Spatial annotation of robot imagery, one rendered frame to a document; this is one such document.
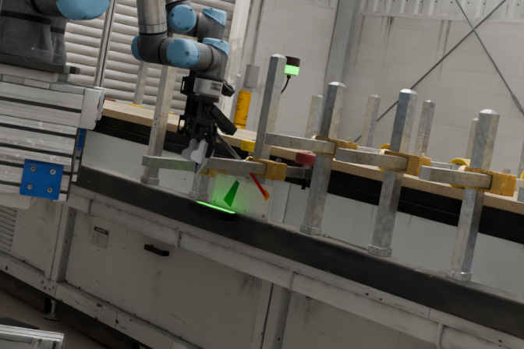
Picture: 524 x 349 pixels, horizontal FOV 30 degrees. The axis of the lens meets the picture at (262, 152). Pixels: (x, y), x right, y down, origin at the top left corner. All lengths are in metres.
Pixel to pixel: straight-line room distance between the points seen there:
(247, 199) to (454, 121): 9.10
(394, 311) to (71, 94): 0.97
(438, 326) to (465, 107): 9.42
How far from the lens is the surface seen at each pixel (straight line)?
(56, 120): 2.27
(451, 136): 11.87
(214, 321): 3.36
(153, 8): 2.60
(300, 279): 2.75
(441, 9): 12.32
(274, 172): 2.79
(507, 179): 2.32
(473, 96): 11.74
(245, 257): 2.91
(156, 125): 3.24
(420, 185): 2.72
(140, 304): 3.68
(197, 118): 2.60
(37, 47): 2.30
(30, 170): 2.33
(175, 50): 2.54
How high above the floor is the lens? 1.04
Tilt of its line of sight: 3 degrees down
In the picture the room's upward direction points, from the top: 10 degrees clockwise
